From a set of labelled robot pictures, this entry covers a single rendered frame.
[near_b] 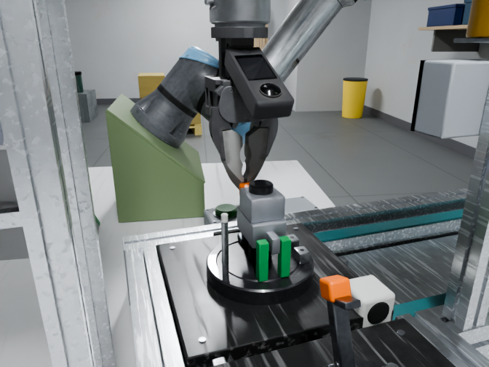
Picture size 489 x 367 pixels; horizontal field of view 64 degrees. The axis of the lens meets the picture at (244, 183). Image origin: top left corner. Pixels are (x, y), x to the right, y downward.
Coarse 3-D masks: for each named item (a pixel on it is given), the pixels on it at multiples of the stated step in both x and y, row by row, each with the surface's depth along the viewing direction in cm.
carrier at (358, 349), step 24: (360, 336) 41; (384, 336) 41; (408, 336) 41; (240, 360) 38; (264, 360) 38; (288, 360) 38; (312, 360) 38; (360, 360) 35; (384, 360) 38; (408, 360) 38; (432, 360) 38
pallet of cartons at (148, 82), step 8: (144, 80) 569; (152, 80) 571; (160, 80) 574; (144, 88) 573; (152, 88) 575; (144, 96) 576; (192, 120) 548; (200, 120) 551; (192, 128) 585; (200, 128) 552
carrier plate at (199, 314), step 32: (160, 256) 56; (192, 256) 56; (320, 256) 56; (192, 288) 49; (192, 320) 43; (224, 320) 43; (256, 320) 43; (288, 320) 43; (320, 320) 43; (352, 320) 44; (192, 352) 39; (224, 352) 39; (256, 352) 41
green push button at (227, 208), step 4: (224, 204) 73; (228, 204) 73; (216, 208) 71; (220, 208) 71; (224, 208) 71; (228, 208) 71; (232, 208) 71; (216, 212) 71; (220, 212) 70; (224, 212) 70; (228, 212) 70; (232, 212) 70; (236, 212) 72; (220, 216) 70; (228, 216) 70
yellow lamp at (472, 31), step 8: (472, 0) 37; (480, 0) 36; (488, 0) 35; (472, 8) 37; (480, 8) 36; (488, 8) 35; (472, 16) 37; (480, 16) 36; (488, 16) 35; (472, 24) 37; (480, 24) 36; (488, 24) 36; (472, 32) 37; (480, 32) 36; (488, 32) 36
